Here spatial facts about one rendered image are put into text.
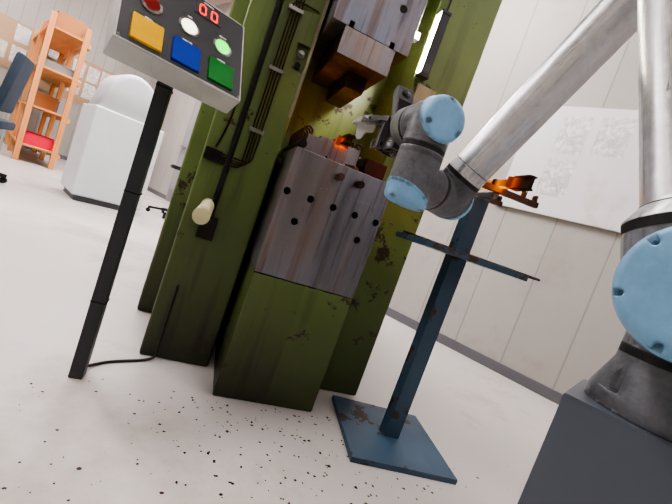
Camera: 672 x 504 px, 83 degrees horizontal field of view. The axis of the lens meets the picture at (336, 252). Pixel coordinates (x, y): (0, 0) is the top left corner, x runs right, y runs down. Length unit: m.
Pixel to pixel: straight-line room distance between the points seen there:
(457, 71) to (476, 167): 1.01
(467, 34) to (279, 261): 1.21
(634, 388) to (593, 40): 0.59
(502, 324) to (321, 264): 2.32
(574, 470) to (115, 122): 4.69
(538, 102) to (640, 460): 0.60
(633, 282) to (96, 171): 4.69
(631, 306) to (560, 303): 2.84
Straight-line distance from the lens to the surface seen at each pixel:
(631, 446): 0.70
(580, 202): 3.45
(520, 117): 0.87
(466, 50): 1.87
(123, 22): 1.17
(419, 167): 0.76
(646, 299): 0.54
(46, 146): 7.37
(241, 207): 1.51
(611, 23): 0.91
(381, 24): 1.56
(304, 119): 1.90
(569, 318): 3.36
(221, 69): 1.24
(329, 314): 1.43
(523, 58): 4.11
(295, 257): 1.35
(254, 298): 1.37
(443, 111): 0.78
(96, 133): 4.81
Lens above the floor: 0.73
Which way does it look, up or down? 5 degrees down
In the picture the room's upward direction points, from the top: 20 degrees clockwise
